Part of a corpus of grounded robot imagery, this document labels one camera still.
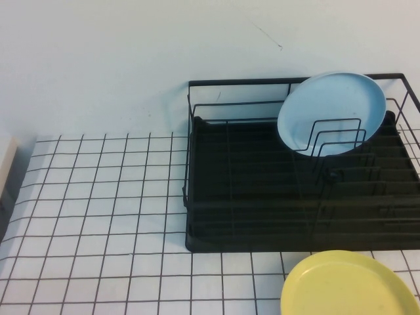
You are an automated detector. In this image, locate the black wire dish rack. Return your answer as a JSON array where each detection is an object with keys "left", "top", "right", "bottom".
[{"left": 182, "top": 72, "right": 420, "bottom": 253}]

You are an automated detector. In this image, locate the light blue plate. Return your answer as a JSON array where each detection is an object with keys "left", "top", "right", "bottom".
[{"left": 277, "top": 71, "right": 387, "bottom": 158}]

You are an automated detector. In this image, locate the white grid pattern tablecloth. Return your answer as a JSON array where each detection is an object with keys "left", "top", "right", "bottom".
[{"left": 0, "top": 131, "right": 420, "bottom": 315}]

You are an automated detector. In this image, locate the yellow plate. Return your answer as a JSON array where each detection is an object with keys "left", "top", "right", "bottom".
[{"left": 280, "top": 249, "right": 418, "bottom": 315}]

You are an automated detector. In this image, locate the beige side board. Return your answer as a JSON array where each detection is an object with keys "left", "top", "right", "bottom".
[{"left": 0, "top": 136, "right": 21, "bottom": 205}]

